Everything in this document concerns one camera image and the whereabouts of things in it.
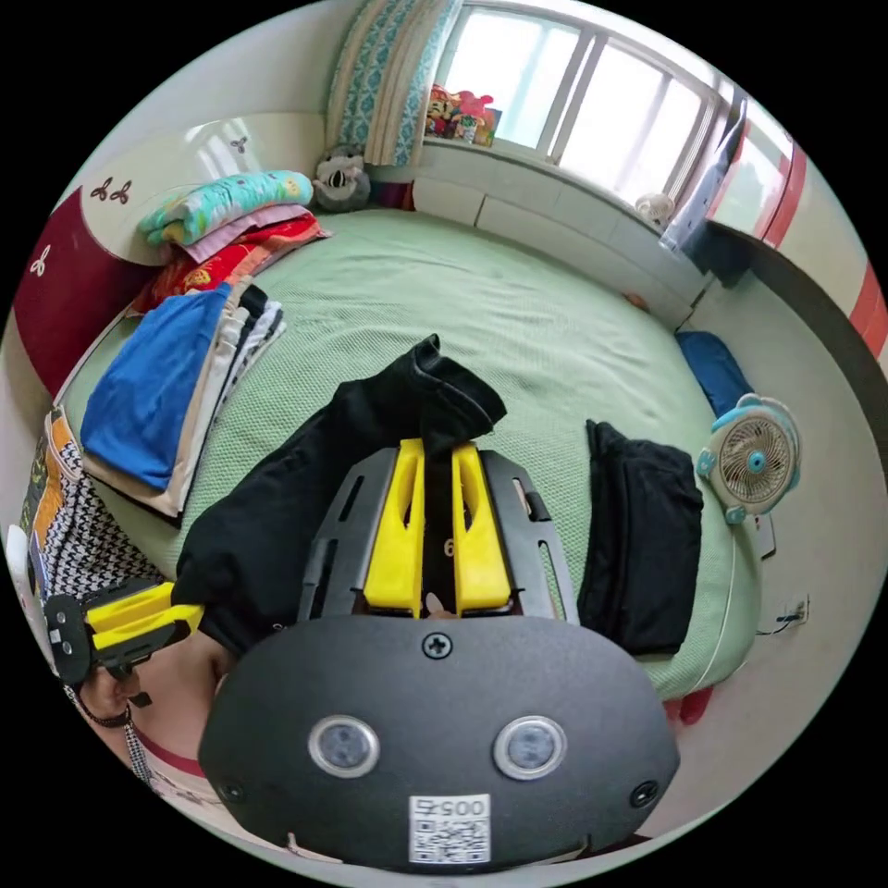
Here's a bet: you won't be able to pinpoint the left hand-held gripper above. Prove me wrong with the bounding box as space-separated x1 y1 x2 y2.
42 581 206 709

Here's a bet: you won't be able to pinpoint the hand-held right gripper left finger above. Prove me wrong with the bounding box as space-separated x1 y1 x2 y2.
363 438 426 620

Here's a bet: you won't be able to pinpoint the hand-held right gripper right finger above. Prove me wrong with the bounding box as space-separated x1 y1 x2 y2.
451 443 515 617

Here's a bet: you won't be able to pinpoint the black t-shirt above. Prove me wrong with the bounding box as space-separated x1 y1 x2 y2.
173 333 509 659

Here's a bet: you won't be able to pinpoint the person's left hand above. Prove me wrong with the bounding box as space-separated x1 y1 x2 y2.
71 667 137 731

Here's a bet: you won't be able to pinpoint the folded black garment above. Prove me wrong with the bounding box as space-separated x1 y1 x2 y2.
576 418 706 658

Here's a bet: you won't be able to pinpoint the pile of clothes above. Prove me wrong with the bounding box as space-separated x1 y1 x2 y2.
79 279 288 520

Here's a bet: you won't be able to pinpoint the red slipper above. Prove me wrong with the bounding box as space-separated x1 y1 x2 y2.
660 686 714 728

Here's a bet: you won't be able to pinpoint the bed with green mat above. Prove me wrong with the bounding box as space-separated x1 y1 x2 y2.
12 114 763 703

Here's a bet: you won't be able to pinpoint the blue and white fan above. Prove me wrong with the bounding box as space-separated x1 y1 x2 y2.
695 392 803 526

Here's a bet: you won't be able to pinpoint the blue cushion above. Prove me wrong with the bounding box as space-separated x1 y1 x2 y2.
675 329 756 422

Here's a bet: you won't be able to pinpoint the stack of folded quilts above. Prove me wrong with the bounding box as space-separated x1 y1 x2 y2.
129 168 333 315

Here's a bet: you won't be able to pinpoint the grey plush toy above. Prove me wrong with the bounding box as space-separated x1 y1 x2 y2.
311 143 374 211

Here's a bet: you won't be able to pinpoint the colourful toys on windowsill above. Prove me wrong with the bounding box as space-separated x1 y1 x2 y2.
424 83 503 149

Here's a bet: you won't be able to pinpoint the patterned teal curtain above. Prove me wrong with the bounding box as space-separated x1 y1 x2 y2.
324 0 464 169

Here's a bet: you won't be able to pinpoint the window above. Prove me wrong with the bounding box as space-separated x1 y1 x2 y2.
428 2 754 213

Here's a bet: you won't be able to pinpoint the wall socket with cable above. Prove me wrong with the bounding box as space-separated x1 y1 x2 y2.
754 592 811 637

